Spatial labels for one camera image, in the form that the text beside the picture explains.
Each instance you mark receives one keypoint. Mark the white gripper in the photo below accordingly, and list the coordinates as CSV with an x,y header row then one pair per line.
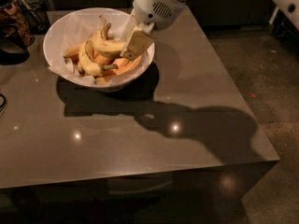
x,y
155,4

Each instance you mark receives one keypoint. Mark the yellow banana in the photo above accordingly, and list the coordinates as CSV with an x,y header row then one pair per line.
x,y
103,45
92,68

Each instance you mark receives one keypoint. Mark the orange banana right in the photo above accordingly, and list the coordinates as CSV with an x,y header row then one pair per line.
x,y
124,66

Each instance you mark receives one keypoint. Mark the orange banana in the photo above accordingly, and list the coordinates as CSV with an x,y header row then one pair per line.
x,y
98,58
75,53
124,66

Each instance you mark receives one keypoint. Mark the orange banana middle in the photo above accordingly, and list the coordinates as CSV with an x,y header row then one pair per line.
x,y
98,58

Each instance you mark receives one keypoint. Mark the orange banana back left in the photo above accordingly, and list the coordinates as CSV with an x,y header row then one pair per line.
x,y
75,53

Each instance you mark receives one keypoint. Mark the white bowl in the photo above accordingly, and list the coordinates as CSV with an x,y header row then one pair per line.
x,y
62,31

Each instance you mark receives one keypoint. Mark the black kettle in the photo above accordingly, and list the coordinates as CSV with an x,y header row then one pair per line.
x,y
12,48

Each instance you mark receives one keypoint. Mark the patterned brown jar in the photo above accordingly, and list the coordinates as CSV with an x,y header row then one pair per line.
x,y
11,13

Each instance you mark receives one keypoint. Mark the black wire basket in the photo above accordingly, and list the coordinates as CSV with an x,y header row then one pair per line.
x,y
36,15

